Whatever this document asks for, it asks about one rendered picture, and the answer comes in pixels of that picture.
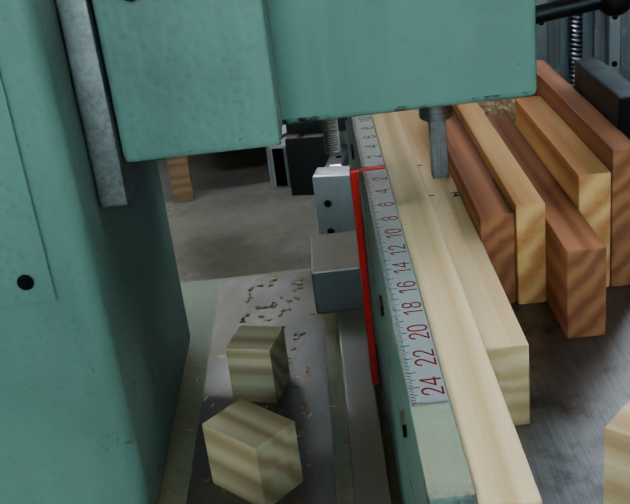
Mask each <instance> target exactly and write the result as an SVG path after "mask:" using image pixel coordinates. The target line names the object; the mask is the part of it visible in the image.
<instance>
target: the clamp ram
mask: <svg viewBox="0 0 630 504"><path fill-rule="evenodd" d="M574 89H575V90H576V91H578V92H579V93H580V94H581V95H582V96H583V97H584V98H585V99H586V100H587V101H588V102H589V103H590V104H592V105H593V106H594V107H595V108H596V109H597V110H598V111H599V112H600V113H601V114H602V115H603V116H604V117H606V118H607V119H608V120H609V121H610V122H611V123H612V124H613V125H614V126H615V127H616V128H617V129H619V130H620V131H621V132H622V133H623V134H624V135H625V136H626V137H627V138H628V139H629V140H630V82H629V81H627V80H626V79H625V78H623V77H622V76H621V75H619V74H618V73H617V72H615V71H614V70H613V69H612V68H610V67H609V66H608V65H606V64H605V63H604V62H602V61H601V60H600V59H598V58H587V59H579V60H576V61H575V63H574Z"/></svg>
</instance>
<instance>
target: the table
mask: <svg viewBox="0 0 630 504"><path fill-rule="evenodd" d="M364 233H365V242H366V252H367V262H368V272H369V282H370V292H371V301H372V307H373V313H374V319H375V324H376V330H377V336H378V342H379V348H380V354H381V360H382V366H383V372H384V378H385V384H386V390H387V396H388V402H389V408H390V413H391V419H392V425H393V431H394V437H395V443H396V449H397V455H398V461H399V467H400V473H401V479H402V485H403V491H404V497H405V502H406V504H415V501H414V495H413V490H412V484H411V479H410V474H409V468H408V463H407V457H406V452H405V446H404V441H403V435H402V430H401V424H400V419H399V413H398V408H397V402H396V397H395V391H394V386H393V380H392V375H391V369H390V364H389V358H388V353H387V347H386V342H385V336H384V331H383V325H382V320H381V314H380V309H379V303H378V298H377V292H376V287H375V281H374V276H373V270H372V265H371V260H370V254H369V249H368V243H367V238H366V232H365V227H364ZM510 305H511V307H512V309H513V311H514V313H515V316H516V318H517V320H518V322H519V324H520V326H521V329H522V331H523V333H524V335H525V337H526V340H527V342H528V344H529V377H530V416H531V423H530V424H525V425H516V426H515V429H516V432H517V434H518V437H519V440H520V442H521V445H522V448H523V450H524V453H525V456H526V458H527V461H528V464H529V466H530V469H531V472H532V475H533V477H534V480H535V483H536V485H537V488H538V491H539V493H540V496H541V499H542V504H603V500H604V428H605V426H606V425H607V424H608V423H609V422H610V421H611V420H612V419H613V417H614V416H615V415H616V414H617V413H618V412H619V411H620V410H621V409H622V408H623V407H624V406H625V404H626V403H627V402H628V401H629V400H630V285H626V286H617V287H611V286H609V287H606V322H605V335H600V336H591V337H582V338H573V339H568V338H567V337H566V335H565V333H564V331H563V329H562V327H561V326H560V324H559V322H558V320H557V318H556V316H555V314H554V313H553V311H552V309H551V307H550V305H549V303H548V301H547V300H546V301H545V302H537V303H528V304H519V303H518V301H516V302H514V303H510Z"/></svg>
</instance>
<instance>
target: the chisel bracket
mask: <svg viewBox="0 0 630 504"><path fill-rule="evenodd" d="M267 6H268V14H269V22H270V29H271V37H272V44H273V52H274V60H275V67H276V75H277V83H278V90H279V98H280V105H281V113H282V125H286V124H295V123H303V122H312V121H321V120H329V119H338V118H346V117H355V116H364V115H372V114H381V113H389V112H398V111H407V110H415V109H419V118H420V119H422V120H423V121H427V122H439V121H444V120H447V119H450V118H451V117H452V116H453V105H458V104H467V103H475V102H484V101H492V100H501V99H510V98H518V97H527V96H531V95H533V94H535V92H536V89H537V64H536V11H535V0H267Z"/></svg>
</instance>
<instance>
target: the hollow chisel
mask: <svg viewBox="0 0 630 504"><path fill-rule="evenodd" d="M428 131H429V146H430V161H431V174H432V176H433V178H434V179H435V178H444V177H449V171H448V155H447V138H446V121H445V120H444V121H439V122H428Z"/></svg>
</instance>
